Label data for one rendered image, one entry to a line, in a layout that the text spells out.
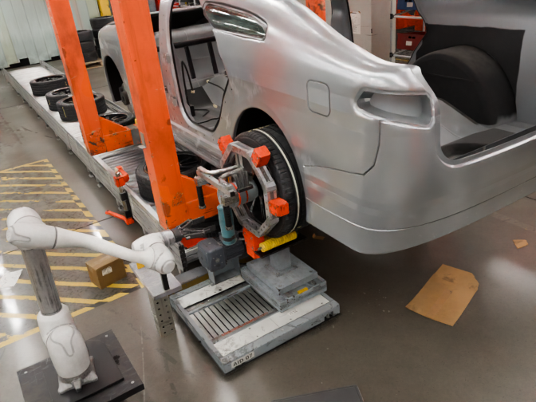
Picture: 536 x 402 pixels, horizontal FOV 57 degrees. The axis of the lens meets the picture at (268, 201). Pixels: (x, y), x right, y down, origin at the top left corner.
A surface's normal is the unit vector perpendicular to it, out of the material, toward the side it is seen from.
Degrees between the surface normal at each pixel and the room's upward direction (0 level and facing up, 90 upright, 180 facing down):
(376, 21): 90
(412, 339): 0
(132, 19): 90
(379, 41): 90
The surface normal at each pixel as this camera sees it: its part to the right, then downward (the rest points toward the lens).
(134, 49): 0.54, 0.32
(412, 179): 0.04, 0.45
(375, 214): -0.52, 0.50
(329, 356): -0.10, -0.89
